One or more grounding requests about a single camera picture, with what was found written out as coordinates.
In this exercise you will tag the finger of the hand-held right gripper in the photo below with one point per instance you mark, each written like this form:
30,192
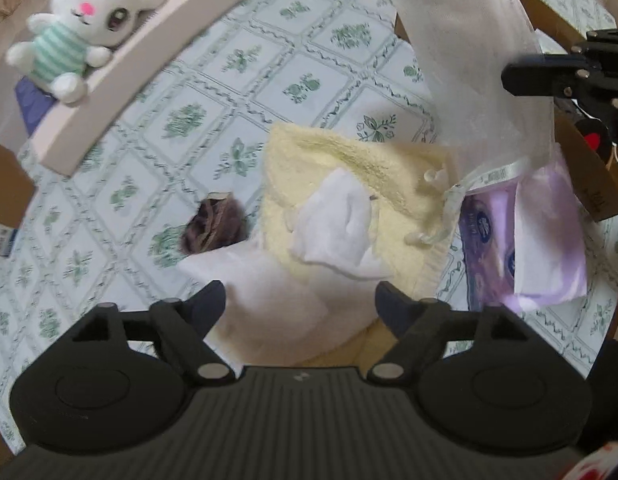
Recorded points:
544,75

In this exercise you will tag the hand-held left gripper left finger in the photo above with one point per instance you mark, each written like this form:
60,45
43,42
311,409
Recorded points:
209,307

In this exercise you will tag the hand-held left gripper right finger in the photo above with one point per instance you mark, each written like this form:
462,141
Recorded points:
394,310

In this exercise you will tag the white paper towel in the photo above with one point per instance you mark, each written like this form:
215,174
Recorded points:
269,285

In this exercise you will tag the black cloth with red heart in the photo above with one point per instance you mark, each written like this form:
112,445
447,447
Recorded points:
594,139

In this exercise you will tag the brown hair scrunchie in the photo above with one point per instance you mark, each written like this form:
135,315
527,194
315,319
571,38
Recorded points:
214,225

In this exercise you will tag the small white cloth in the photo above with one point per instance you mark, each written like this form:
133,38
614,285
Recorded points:
339,230

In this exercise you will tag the pale yellow towel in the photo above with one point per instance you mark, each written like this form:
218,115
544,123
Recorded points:
339,152

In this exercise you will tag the purple tissue pack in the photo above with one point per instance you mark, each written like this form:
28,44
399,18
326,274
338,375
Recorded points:
489,260

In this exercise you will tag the small closed cardboard box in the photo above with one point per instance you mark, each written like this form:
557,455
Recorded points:
9,185

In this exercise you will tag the white flat box blue top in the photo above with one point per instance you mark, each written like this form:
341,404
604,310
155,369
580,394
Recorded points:
134,70

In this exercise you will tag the red white printed fabric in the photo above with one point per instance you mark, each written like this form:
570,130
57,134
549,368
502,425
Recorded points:
599,462

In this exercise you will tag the white rabbit plush toy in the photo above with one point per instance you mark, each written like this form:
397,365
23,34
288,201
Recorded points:
64,45

